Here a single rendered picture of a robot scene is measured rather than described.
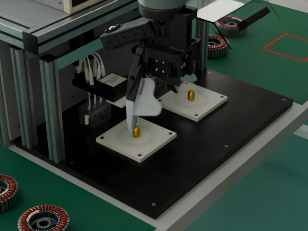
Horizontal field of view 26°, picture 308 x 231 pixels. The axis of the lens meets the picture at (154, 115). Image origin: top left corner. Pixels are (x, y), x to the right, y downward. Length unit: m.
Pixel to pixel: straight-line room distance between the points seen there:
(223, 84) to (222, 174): 0.42
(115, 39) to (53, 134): 0.60
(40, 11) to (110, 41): 0.56
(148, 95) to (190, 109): 0.81
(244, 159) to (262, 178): 1.20
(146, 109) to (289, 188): 1.88
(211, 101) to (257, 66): 0.32
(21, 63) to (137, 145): 0.36
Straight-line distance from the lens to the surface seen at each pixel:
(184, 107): 1.86
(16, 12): 1.64
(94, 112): 1.77
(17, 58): 1.61
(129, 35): 1.06
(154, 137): 1.73
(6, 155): 1.76
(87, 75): 1.74
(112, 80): 1.71
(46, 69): 1.54
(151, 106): 1.04
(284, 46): 2.31
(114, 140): 1.72
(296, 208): 2.78
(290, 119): 1.90
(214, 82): 2.01
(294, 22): 2.50
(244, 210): 2.74
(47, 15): 1.61
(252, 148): 1.77
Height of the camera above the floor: 1.75
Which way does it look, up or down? 32 degrees down
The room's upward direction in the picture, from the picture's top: straight up
